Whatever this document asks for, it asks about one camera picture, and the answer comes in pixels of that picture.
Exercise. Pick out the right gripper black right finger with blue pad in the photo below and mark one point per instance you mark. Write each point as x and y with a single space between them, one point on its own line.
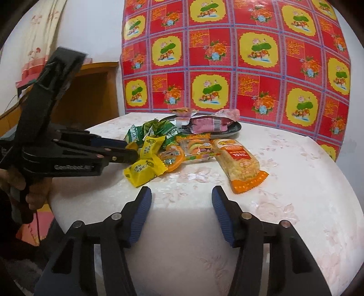
293 269

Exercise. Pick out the pink wafer packet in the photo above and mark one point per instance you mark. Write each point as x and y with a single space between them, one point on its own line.
203 124

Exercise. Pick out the clear burger gummy packet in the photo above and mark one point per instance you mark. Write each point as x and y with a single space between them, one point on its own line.
197 147

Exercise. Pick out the green snack packet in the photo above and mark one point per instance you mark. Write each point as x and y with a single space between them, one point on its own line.
161 128
135 135

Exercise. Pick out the pink white snack packet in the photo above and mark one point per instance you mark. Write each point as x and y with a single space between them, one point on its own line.
231 114

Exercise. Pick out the orange rice cracker packet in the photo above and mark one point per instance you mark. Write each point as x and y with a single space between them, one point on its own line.
240 166

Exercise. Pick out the person's left hand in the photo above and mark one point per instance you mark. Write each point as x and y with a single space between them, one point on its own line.
38 192

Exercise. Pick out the wooden cabinet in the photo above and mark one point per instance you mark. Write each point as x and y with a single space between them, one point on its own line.
91 98

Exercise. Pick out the floral curtain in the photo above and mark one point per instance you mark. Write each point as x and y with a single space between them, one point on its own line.
39 39

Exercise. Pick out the dark oval serving plate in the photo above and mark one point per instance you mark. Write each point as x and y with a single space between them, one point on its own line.
232 129

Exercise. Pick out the red yellow patterned wall cloth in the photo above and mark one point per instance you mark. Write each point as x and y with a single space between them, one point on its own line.
283 64

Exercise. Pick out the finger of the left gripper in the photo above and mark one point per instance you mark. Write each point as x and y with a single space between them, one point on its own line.
113 154
82 137

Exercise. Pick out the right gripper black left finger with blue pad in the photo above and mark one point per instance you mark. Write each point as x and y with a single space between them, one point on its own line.
70 270

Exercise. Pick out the small orange jelly packet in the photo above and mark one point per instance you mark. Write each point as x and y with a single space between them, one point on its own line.
183 112

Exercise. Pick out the round orange jelly cup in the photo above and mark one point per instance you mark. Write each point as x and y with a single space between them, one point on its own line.
172 157

